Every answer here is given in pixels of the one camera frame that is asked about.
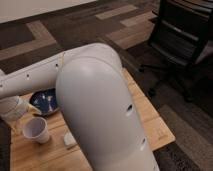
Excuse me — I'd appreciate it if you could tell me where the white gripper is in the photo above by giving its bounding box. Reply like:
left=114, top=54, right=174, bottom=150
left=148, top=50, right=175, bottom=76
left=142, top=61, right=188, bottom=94
left=0, top=96, right=41, bottom=135

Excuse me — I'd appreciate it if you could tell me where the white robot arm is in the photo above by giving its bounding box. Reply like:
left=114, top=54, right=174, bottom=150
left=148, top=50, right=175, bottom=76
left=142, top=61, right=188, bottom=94
left=0, top=43, right=160, bottom=171

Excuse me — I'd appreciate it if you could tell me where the dark blue ceramic bowl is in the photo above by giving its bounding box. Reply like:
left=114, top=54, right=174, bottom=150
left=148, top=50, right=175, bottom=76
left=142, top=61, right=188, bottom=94
left=29, top=89, right=59, bottom=116

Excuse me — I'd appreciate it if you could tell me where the black office chair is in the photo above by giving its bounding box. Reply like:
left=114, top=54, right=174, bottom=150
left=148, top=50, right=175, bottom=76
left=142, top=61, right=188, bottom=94
left=140, top=0, right=213, bottom=102

